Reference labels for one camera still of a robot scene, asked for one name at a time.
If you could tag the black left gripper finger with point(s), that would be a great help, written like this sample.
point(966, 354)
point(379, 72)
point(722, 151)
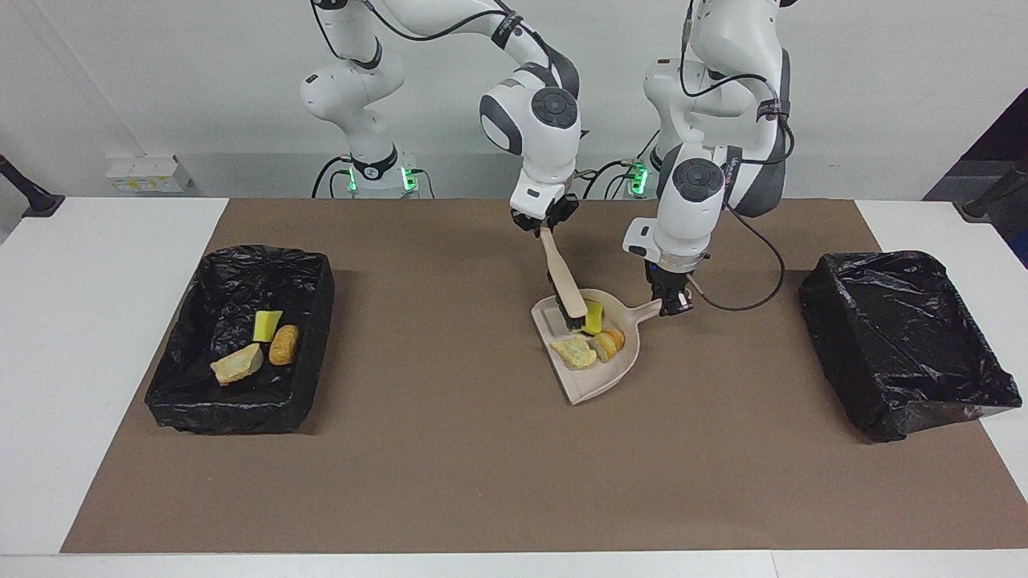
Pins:
point(666, 305)
point(683, 303)

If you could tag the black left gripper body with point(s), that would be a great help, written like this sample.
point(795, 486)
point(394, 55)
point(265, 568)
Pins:
point(668, 278)

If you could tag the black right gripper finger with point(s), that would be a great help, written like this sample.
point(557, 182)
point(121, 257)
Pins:
point(524, 222)
point(566, 210)

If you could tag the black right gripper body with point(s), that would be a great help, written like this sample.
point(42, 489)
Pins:
point(548, 212)

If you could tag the beige hand brush black bristles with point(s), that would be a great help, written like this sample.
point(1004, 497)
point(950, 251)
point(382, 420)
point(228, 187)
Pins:
point(562, 277)

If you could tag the striped toy croissant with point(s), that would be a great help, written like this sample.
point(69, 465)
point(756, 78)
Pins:
point(610, 343)

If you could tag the yellow rounded sponge piece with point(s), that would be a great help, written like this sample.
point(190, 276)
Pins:
point(594, 325)

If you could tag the beige plastic dustpan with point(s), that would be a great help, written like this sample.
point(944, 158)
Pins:
point(598, 377)

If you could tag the pale beige chunk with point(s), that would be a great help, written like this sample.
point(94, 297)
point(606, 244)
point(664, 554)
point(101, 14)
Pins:
point(573, 352)

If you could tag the brown peanut-shaped bread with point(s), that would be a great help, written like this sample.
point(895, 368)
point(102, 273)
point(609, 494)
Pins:
point(284, 345)

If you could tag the yellow sponge with green backing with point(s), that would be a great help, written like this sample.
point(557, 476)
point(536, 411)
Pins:
point(267, 326)

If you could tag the beige stone-like chunk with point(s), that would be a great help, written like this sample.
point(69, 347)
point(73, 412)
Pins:
point(237, 365)

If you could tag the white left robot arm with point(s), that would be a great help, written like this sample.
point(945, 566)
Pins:
point(699, 193)

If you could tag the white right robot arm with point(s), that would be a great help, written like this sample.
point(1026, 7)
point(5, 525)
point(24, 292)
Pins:
point(538, 136)

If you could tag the black bag lined bin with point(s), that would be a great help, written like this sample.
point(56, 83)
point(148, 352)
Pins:
point(899, 337)
point(241, 281)

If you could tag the brown paper table mat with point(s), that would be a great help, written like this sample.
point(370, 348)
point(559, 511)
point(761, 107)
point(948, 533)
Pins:
point(562, 482)

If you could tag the black stand pole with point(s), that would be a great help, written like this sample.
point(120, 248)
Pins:
point(40, 205)
point(980, 207)

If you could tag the dark background cabinet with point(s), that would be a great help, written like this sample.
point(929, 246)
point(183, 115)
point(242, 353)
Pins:
point(1008, 136)

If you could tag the white wall socket box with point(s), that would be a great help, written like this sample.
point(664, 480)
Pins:
point(148, 172)

